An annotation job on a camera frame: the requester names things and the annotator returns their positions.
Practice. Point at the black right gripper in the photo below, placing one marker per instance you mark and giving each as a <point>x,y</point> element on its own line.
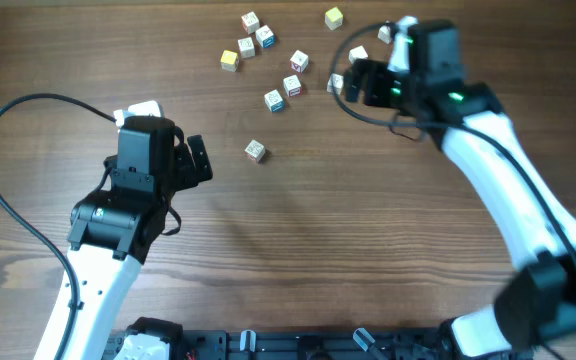
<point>377,73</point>

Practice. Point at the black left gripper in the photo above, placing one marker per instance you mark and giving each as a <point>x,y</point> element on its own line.
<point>186,173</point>

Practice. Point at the number four wooden block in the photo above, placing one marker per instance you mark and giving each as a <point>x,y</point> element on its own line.
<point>335,84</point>

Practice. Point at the cat picture red block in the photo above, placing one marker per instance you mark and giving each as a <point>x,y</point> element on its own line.
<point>255,151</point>

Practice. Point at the bird picture red block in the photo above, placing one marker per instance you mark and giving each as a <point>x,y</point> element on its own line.
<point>292,86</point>

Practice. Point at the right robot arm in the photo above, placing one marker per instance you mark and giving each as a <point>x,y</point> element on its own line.
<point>472,129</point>

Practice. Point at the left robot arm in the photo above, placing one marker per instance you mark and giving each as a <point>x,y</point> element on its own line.
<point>113,228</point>

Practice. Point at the white block red side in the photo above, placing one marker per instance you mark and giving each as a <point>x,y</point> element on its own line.
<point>357,53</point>

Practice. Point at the white block far right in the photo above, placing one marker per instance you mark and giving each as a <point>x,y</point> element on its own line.
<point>385,34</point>

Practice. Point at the key picture red A block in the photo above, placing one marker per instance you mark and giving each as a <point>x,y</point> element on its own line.
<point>299,61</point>

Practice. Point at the yellow green top block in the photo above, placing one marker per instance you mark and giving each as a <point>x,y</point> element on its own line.
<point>333,18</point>

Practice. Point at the ball picture blue block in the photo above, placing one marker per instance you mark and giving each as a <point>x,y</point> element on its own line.
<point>274,101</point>

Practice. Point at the blue sided sailboat block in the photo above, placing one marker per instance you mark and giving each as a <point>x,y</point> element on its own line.
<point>265,36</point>

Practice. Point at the snail picture wooden block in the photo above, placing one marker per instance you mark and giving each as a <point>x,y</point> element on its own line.
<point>246,47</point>

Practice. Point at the yellow top letter block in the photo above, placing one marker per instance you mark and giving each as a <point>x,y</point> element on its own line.
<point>229,60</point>

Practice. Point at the red sided block top left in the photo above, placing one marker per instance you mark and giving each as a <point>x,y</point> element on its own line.
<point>250,22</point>

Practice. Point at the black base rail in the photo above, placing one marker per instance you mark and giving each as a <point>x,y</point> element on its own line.
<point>150,338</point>

